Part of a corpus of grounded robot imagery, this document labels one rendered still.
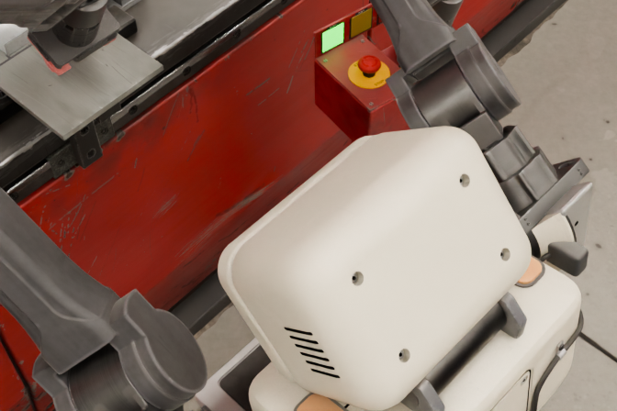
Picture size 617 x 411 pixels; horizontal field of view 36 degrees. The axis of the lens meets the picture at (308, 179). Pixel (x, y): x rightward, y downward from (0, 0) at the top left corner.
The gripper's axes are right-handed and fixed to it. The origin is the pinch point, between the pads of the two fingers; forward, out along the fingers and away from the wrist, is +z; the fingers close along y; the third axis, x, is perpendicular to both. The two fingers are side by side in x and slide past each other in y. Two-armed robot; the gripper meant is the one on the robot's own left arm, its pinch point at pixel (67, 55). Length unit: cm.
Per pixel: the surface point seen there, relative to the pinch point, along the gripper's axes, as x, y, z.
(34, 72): -1.8, 3.6, 4.8
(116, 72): 5.5, -4.3, 0.7
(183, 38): 3.4, -23.4, 16.4
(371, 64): 26, -45, 11
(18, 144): 2.8, 8.9, 16.5
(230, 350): 53, -17, 89
